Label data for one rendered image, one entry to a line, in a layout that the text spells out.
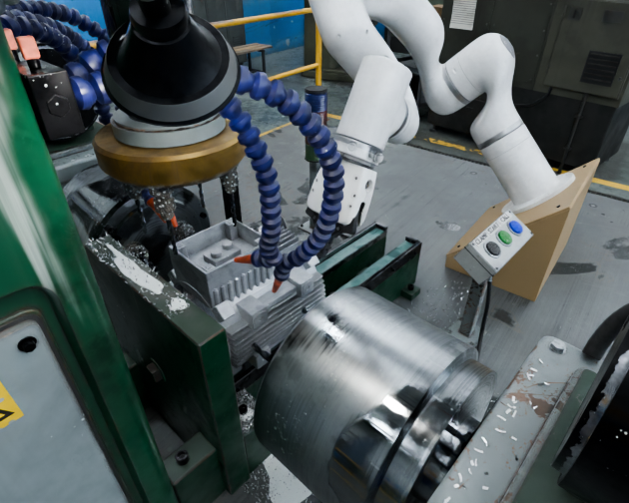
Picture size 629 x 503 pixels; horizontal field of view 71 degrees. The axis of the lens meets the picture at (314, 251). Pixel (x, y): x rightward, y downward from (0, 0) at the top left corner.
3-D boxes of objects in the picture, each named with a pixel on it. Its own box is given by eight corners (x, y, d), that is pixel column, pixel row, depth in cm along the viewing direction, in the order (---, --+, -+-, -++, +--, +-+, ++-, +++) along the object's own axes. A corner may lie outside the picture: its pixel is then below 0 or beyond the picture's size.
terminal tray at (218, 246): (214, 313, 64) (207, 275, 60) (175, 281, 70) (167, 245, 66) (275, 277, 71) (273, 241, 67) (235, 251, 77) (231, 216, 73)
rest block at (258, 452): (249, 476, 72) (242, 434, 65) (223, 448, 76) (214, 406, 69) (276, 450, 76) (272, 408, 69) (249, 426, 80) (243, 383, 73)
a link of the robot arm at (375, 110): (356, 144, 79) (325, 130, 72) (384, 71, 76) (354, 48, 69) (394, 156, 74) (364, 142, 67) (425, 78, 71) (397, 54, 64)
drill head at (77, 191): (135, 350, 79) (95, 235, 65) (47, 259, 102) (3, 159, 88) (243, 285, 94) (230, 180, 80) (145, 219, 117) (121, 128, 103)
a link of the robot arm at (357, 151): (393, 156, 73) (386, 173, 74) (352, 142, 78) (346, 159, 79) (368, 144, 66) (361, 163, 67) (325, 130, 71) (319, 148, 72)
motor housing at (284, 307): (242, 395, 71) (228, 308, 60) (178, 335, 82) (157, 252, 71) (325, 331, 82) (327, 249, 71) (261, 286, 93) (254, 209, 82)
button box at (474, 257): (479, 286, 80) (498, 271, 76) (451, 257, 82) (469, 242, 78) (517, 248, 90) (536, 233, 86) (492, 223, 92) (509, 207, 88)
